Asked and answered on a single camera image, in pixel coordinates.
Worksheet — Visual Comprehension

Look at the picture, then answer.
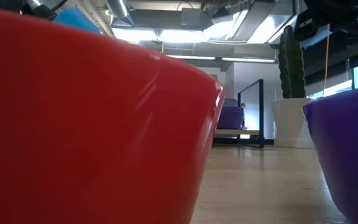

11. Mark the grey ceiling unit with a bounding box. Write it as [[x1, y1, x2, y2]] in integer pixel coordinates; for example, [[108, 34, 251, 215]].
[[180, 7, 213, 30]]

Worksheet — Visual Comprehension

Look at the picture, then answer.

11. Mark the black aluminium rig frame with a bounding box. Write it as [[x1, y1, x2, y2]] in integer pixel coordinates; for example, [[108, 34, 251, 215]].
[[212, 138, 275, 146]]

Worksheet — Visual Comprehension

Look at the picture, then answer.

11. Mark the linear ceiling light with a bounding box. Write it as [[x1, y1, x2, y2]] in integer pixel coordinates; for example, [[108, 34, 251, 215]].
[[166, 54, 217, 62], [221, 57, 277, 64]]

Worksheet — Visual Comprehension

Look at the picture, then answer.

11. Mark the bright ceiling light panel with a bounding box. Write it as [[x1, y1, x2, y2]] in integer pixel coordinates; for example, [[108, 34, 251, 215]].
[[110, 27, 158, 43], [157, 29, 208, 44]]

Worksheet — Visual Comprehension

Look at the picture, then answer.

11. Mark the red plastic mini bowl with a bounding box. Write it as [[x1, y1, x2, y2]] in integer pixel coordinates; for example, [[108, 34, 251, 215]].
[[0, 6, 226, 224]]

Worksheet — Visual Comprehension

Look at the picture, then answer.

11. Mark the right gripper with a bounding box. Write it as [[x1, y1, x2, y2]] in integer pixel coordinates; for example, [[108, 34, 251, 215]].
[[294, 0, 358, 41]]

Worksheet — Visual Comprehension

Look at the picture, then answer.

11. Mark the wooden shelf with black frame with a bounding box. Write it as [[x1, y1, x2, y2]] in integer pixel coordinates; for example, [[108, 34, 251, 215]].
[[213, 78, 265, 149]]

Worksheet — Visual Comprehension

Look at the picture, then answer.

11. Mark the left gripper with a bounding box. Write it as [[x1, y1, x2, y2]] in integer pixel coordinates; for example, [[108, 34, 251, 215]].
[[20, 0, 68, 20]]

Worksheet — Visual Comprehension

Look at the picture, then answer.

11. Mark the rectangular silver air duct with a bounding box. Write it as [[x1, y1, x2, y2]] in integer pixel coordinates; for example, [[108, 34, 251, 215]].
[[202, 0, 307, 47]]

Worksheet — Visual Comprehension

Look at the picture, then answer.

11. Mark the yellow hanging cable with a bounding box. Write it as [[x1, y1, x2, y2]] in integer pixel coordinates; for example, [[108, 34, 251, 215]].
[[321, 24, 331, 99]]

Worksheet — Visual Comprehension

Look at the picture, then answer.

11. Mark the round silver air duct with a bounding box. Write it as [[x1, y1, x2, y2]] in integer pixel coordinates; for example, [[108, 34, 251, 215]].
[[106, 0, 135, 27]]

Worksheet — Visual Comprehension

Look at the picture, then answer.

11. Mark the blue plastic mini bowl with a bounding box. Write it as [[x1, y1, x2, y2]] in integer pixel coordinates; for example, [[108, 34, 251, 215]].
[[53, 7, 101, 35]]

